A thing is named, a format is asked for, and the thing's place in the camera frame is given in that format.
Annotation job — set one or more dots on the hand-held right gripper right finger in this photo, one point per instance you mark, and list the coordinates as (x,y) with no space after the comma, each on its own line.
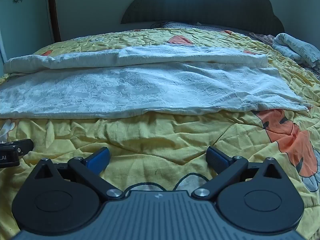
(218,159)

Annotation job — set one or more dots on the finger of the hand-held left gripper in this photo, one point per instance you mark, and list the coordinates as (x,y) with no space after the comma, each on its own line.
(23,145)

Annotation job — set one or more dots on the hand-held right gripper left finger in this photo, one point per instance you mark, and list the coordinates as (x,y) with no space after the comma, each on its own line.
(98,158)

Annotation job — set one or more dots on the white towel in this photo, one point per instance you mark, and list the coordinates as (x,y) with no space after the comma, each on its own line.
(140,90)

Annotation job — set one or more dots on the yellow printed blanket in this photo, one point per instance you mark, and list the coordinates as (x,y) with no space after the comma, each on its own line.
(162,140)

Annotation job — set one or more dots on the flower-patterned wardrobe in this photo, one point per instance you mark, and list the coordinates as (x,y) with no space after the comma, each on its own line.
(22,17)

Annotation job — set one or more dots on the pink cloth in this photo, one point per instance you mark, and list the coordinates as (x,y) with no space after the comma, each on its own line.
(262,37)

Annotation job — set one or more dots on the black and white striped cloth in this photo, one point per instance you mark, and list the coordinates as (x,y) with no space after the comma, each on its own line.
(313,71)

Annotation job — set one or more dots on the grey patterned pillow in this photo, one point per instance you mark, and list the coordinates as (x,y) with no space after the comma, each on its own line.
(190,25)

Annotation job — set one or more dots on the white cloth with script print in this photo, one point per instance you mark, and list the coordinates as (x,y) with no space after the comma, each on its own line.
(297,47)

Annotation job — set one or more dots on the dark scalloped headboard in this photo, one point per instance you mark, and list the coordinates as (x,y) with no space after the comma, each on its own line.
(200,2)

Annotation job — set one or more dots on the brown wooden frame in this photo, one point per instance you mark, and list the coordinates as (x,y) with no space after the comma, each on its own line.
(53,10)

